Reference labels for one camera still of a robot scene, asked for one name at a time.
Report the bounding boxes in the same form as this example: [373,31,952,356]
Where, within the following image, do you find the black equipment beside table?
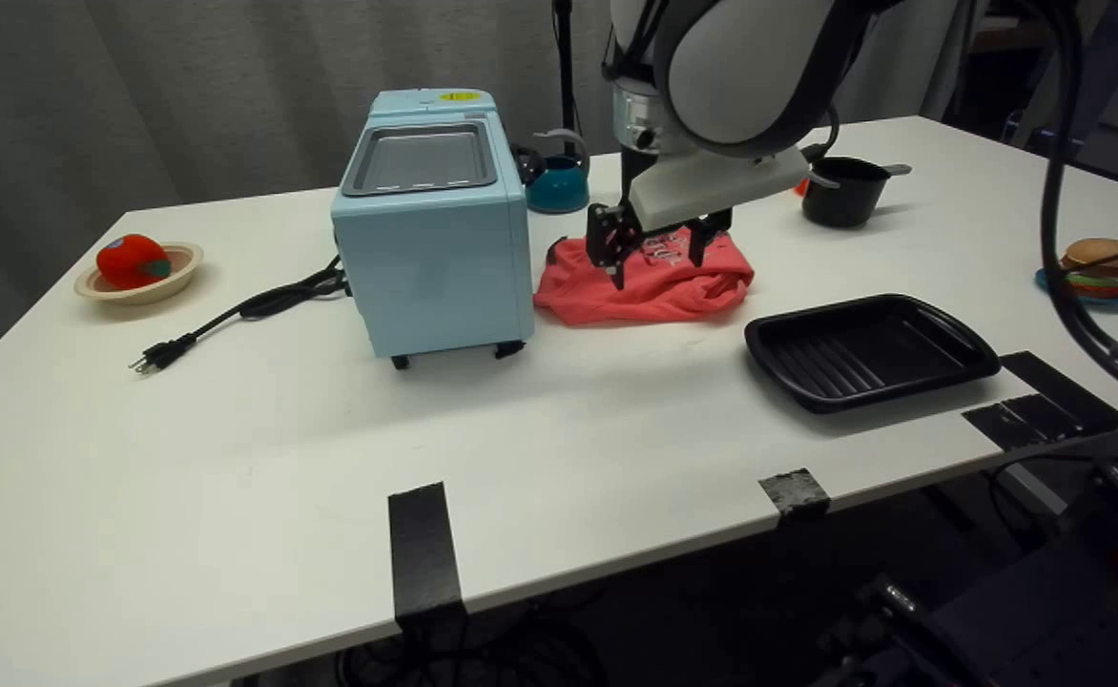
[820,417,1118,687]

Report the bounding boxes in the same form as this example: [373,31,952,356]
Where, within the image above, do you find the toy hamburger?
[1059,235,1118,301]

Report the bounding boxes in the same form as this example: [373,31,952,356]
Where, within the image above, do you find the red toy tomato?
[92,234,176,295]

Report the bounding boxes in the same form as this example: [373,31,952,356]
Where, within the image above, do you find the black tape strip over edge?
[385,480,469,625]

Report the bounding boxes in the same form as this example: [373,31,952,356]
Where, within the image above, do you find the light blue toaster oven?
[328,85,537,372]

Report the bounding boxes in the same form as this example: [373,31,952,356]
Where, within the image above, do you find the small black tape square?
[759,465,836,524]

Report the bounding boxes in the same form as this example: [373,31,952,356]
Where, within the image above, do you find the small blue plate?
[1030,264,1118,314]

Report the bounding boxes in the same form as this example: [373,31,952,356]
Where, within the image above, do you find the grey curtain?
[0,0,1007,386]

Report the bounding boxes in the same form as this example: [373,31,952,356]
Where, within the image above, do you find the black power cord with plug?
[128,255,349,376]

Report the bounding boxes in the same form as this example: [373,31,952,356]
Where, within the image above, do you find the teal toy kettle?
[511,124,596,217]

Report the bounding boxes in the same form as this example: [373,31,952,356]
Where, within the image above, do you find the red printed cloth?
[530,227,759,328]

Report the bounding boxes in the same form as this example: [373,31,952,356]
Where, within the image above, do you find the short black tape strip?
[957,393,1077,450]

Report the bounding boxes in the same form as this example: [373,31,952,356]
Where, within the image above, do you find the small black saucepan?
[793,153,915,234]

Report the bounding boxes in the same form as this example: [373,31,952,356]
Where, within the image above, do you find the black ridged grill tray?
[740,290,1007,417]

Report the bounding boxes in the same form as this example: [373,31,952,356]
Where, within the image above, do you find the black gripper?
[585,197,735,295]

